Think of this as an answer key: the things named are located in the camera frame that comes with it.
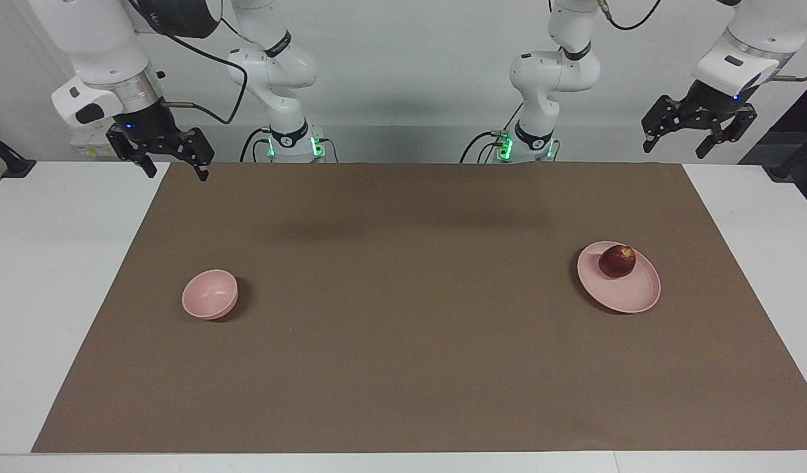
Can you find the brown table mat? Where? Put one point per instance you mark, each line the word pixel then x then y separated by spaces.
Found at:
pixel 403 341

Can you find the pink plate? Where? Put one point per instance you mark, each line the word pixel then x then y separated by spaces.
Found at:
pixel 630 292

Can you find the pink bowl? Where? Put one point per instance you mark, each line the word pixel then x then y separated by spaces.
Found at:
pixel 209 295

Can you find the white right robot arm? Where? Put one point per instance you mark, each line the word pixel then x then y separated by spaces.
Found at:
pixel 94 39

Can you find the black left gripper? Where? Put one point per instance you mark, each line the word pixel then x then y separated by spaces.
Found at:
pixel 708 105

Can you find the black clamp stand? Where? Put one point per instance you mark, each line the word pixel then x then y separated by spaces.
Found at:
pixel 787 169
pixel 12 167

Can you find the red apple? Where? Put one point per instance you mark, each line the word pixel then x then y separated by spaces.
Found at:
pixel 616 263

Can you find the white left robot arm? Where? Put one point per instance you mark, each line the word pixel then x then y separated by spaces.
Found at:
pixel 554 72

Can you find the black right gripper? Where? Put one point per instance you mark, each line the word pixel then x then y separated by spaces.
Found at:
pixel 150 125

